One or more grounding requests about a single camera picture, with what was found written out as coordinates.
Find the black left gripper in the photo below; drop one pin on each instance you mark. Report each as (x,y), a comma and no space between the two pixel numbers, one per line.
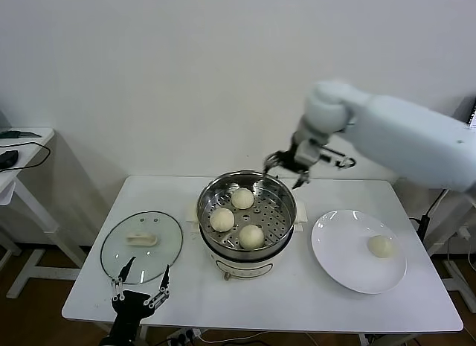
(130,307)

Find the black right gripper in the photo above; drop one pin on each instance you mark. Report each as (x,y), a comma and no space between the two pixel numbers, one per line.
(288,160)

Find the white steamed baozi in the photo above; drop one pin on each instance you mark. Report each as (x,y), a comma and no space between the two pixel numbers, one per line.
(380,246)
(222,219)
(251,237)
(242,198)

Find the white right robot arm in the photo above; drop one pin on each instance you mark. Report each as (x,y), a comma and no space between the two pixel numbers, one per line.
(390,130)

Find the perforated steel steamer basket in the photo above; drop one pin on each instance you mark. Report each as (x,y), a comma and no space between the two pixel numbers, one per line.
(277,216)

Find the white power strip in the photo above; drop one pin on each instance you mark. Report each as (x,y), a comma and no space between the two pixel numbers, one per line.
(182,337)

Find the white work table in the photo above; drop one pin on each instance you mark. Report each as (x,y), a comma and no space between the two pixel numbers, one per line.
(167,197)

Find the white round plate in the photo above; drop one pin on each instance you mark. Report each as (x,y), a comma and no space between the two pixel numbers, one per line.
(334,249)

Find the white electric cooker pot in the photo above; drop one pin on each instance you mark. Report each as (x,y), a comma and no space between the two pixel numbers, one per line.
(241,266)

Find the white side table with mouse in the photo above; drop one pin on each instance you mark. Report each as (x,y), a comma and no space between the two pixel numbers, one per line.
(28,156)

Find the white side table with laptop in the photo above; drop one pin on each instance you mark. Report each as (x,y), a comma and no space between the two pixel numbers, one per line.
(437,245)

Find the black computer mouse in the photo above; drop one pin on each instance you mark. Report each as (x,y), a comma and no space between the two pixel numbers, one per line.
(7,158)

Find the white charger plug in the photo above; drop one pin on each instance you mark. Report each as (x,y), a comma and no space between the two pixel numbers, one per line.
(463,233)

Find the dark green flat tool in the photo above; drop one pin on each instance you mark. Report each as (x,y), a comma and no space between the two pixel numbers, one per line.
(15,134)

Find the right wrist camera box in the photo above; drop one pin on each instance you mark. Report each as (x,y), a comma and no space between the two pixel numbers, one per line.
(308,156)

